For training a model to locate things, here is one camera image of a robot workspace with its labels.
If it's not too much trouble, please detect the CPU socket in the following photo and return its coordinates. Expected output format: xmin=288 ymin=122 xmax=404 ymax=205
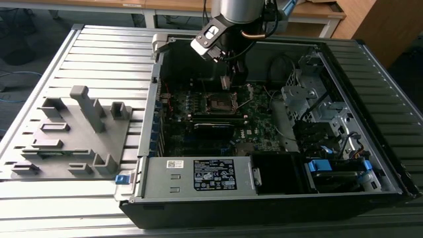
xmin=204 ymin=92 xmax=242 ymax=115

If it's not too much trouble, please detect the grey plastic case latch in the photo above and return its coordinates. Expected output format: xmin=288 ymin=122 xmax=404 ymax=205
xmin=151 ymin=34 xmax=170 ymax=61

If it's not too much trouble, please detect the perforated metal drive cage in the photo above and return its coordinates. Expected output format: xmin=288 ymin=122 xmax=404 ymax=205
xmin=284 ymin=48 xmax=328 ymax=87

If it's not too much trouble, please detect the silver metal disk bay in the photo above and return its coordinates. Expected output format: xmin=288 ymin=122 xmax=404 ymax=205
xmin=280 ymin=85 xmax=320 ymax=105

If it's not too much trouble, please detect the green motherboard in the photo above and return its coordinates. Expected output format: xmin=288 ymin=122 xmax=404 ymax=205
xmin=160 ymin=83 xmax=300 ymax=158

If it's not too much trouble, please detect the black graphics card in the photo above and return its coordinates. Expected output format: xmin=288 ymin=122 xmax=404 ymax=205
xmin=192 ymin=122 xmax=236 ymax=140

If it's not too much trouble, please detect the grey chipset heat sink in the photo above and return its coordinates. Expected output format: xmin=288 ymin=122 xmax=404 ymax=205
xmin=235 ymin=142 xmax=256 ymax=154

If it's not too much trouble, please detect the wooden cabinet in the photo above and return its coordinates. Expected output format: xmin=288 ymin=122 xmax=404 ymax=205
xmin=331 ymin=0 xmax=423 ymax=69

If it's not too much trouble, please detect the black plastic shroud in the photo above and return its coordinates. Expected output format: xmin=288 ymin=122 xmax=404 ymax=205
xmin=250 ymin=152 xmax=307 ymax=196

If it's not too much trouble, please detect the blue disk carrier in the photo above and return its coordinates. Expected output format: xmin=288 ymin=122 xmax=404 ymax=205
xmin=306 ymin=159 xmax=374 ymax=193

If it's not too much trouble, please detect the silver power supply unit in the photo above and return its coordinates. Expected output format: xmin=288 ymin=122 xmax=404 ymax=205
xmin=142 ymin=156 xmax=259 ymax=198

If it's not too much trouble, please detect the grey parts rack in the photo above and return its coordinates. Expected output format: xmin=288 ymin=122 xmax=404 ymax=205
xmin=10 ymin=85 xmax=134 ymax=179

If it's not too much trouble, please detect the black PC case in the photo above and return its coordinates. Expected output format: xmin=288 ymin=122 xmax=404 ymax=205
xmin=114 ymin=33 xmax=423 ymax=230

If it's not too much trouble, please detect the green RAM stick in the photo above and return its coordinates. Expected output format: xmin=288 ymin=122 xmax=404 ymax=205
xmin=36 ymin=150 xmax=76 ymax=158

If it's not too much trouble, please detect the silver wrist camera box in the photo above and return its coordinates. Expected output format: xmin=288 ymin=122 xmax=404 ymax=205
xmin=190 ymin=17 xmax=231 ymax=60

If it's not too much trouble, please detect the thick black cable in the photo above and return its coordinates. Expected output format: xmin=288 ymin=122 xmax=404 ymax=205
xmin=268 ymin=54 xmax=295 ymax=84

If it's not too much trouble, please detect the wooden desk white frame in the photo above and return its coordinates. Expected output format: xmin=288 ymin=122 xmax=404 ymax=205
xmin=0 ymin=0 xmax=148 ymax=28
xmin=144 ymin=0 xmax=347 ymax=38

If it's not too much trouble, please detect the black drive cable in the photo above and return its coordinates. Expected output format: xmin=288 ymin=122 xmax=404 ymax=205
xmin=298 ymin=90 xmax=331 ymax=124

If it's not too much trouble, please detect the black power cable bundle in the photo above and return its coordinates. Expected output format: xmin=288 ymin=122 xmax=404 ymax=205
xmin=339 ymin=130 xmax=368 ymax=161

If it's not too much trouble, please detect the blue floor cable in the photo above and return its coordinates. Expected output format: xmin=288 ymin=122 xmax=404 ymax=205
xmin=0 ymin=70 xmax=44 ymax=104

